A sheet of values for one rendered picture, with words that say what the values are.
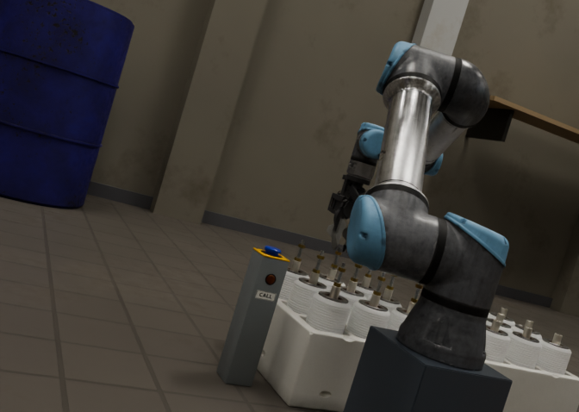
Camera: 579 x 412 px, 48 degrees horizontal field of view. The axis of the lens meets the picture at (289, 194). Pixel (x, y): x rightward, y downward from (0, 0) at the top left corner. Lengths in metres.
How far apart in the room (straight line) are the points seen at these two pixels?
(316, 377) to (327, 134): 2.97
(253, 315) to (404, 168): 0.57
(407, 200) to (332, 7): 3.36
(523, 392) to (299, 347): 0.70
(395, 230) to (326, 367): 0.58
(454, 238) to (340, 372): 0.60
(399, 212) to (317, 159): 3.30
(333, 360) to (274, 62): 2.89
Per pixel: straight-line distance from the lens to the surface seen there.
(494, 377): 1.15
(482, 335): 1.14
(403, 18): 4.65
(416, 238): 1.08
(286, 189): 4.31
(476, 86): 1.39
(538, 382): 1.99
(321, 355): 1.55
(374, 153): 1.70
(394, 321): 1.71
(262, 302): 1.54
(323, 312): 1.57
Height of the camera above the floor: 0.54
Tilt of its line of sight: 3 degrees down
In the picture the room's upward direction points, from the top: 17 degrees clockwise
